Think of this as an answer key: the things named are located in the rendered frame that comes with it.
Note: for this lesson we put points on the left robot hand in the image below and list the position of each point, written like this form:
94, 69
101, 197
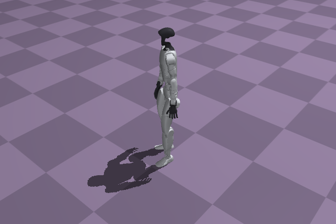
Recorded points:
172, 110

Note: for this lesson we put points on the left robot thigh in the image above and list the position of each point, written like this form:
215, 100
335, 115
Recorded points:
165, 120

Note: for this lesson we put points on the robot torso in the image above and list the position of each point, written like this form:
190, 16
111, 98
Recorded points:
164, 69

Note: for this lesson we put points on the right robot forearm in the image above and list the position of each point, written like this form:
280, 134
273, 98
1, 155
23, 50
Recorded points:
160, 78

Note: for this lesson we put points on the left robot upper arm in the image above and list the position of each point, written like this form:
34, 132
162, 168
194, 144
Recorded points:
170, 61

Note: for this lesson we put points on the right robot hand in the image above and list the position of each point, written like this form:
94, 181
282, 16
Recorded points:
157, 89

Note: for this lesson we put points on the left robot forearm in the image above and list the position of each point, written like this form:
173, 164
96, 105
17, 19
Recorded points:
173, 91

